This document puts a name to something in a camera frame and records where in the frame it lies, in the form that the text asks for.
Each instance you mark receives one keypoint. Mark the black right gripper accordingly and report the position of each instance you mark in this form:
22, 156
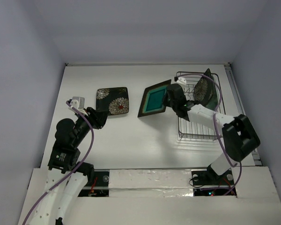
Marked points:
168, 98

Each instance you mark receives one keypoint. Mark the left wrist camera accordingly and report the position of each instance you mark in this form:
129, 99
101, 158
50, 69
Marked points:
77, 102

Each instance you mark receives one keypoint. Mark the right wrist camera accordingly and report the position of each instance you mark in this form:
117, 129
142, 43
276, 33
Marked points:
180, 80

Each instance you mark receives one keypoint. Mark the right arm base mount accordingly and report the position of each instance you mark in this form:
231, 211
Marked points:
205, 182

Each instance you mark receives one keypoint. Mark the wire dish rack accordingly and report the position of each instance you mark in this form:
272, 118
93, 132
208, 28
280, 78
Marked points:
190, 129

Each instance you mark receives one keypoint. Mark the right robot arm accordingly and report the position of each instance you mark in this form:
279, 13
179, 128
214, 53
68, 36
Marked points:
236, 135

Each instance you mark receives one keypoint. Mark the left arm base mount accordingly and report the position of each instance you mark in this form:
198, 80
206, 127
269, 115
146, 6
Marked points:
99, 187

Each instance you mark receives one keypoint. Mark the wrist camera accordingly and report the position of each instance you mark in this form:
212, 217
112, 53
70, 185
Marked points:
180, 80
77, 102

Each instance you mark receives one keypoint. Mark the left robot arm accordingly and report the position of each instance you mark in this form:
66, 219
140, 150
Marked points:
66, 175

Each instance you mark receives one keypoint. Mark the teal square plate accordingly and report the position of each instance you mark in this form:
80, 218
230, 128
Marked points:
152, 100

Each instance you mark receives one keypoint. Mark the black floral square plate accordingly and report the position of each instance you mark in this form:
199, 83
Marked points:
114, 100

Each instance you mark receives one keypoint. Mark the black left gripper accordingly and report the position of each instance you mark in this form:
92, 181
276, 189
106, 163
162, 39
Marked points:
98, 117

